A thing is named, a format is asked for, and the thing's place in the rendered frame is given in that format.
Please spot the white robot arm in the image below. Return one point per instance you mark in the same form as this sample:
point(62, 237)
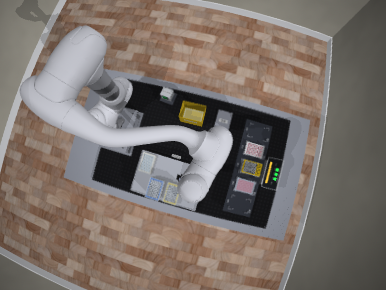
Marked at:
point(78, 60)

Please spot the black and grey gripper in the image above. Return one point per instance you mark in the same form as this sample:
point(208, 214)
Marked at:
point(179, 177)

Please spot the pink and pale blue well plate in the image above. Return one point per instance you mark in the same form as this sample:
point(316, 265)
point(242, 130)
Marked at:
point(244, 186)

